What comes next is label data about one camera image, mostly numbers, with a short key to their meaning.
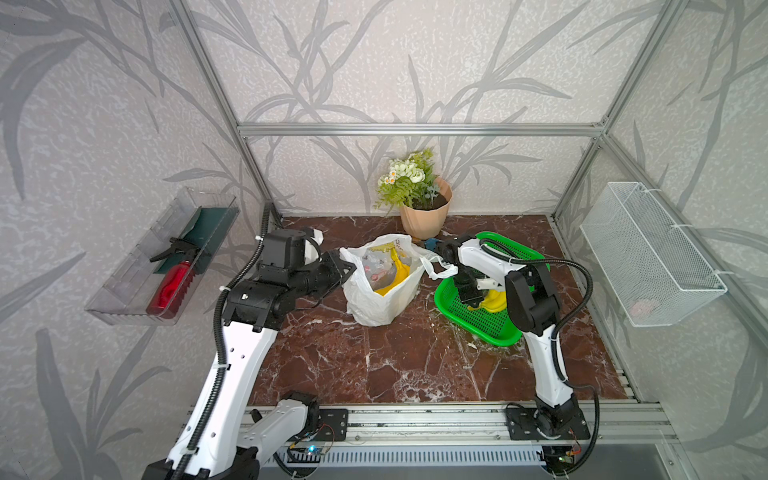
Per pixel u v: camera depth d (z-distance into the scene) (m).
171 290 0.58
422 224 1.05
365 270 0.94
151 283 0.63
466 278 0.82
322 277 0.57
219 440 0.36
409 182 0.91
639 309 0.72
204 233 0.75
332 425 0.73
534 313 0.57
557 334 0.59
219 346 0.39
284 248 0.46
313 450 0.71
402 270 0.94
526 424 0.73
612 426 0.75
